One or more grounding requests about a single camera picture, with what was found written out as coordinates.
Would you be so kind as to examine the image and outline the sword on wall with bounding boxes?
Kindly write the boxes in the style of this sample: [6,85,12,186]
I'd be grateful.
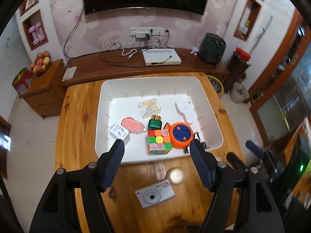
[249,15,273,55]

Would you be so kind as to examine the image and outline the wooden side cabinet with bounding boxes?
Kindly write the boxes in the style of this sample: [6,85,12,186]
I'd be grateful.
[20,59,65,118]

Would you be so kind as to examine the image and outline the white toy digital camera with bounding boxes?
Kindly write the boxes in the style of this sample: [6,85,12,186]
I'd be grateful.
[135,179,175,209]

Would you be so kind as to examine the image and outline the pink liquid clear bottle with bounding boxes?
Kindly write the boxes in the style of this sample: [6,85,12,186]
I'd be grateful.
[121,117,147,135]

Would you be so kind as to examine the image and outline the dark tall cylinder red lid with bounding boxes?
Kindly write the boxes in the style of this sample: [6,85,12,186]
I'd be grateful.
[222,47,251,93]

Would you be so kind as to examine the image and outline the white router box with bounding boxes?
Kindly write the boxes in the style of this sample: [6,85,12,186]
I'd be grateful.
[142,48,182,66]

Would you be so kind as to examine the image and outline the large white plastic bin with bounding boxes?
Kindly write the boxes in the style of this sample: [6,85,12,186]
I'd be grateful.
[95,76,224,164]

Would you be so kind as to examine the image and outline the black tv cable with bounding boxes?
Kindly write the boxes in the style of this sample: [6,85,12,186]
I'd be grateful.
[63,7,86,60]

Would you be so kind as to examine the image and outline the yellow rim trash bin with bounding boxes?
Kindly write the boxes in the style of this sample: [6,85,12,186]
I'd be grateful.
[207,75,224,98]

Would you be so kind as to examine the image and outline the black air fryer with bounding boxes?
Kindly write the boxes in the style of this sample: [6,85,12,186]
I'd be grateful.
[198,33,226,66]

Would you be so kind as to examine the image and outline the long wooden tv bench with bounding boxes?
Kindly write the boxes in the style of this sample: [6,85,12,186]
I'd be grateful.
[61,48,229,87]

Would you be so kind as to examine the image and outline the gold round compact case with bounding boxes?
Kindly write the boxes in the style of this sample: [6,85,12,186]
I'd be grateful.
[167,167,186,185]

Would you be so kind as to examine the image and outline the white wall power strip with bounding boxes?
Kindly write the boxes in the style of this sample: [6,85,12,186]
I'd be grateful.
[130,27,166,38]

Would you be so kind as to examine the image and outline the white plastic hook holder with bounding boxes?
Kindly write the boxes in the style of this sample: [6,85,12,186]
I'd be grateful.
[175,102,195,125]

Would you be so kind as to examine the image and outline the wooden dining table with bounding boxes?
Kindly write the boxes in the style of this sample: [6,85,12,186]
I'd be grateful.
[56,73,244,232]

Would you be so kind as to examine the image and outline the small white waste bucket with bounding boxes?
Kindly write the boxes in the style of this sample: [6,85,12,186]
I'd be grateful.
[229,82,249,104]

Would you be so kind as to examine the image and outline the bowl of apples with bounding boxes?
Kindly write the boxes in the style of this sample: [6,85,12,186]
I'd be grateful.
[30,50,51,76]

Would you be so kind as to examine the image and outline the red gift tin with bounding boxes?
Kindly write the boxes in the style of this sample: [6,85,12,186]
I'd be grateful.
[12,67,33,95]

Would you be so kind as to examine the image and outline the multicolour Rubik's cube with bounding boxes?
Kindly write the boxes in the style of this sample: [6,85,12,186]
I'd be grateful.
[147,129,172,155]

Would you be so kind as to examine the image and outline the orange round tape measure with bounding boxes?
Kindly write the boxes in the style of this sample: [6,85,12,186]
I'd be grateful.
[164,122,195,149]

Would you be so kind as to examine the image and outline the pink dumbbells on shelf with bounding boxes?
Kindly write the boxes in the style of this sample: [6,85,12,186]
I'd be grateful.
[28,22,47,46]

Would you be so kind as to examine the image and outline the white cube power adapter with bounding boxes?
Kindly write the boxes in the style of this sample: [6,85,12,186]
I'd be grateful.
[108,123,129,140]

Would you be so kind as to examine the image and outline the clear square plastic cup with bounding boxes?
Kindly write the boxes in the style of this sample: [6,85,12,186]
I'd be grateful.
[138,98,161,118]

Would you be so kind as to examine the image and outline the green bottle with gold cap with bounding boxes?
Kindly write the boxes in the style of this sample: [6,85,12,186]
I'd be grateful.
[148,115,162,130]

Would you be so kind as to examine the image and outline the framed picture on shelf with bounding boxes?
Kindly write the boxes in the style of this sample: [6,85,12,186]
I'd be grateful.
[25,0,38,10]

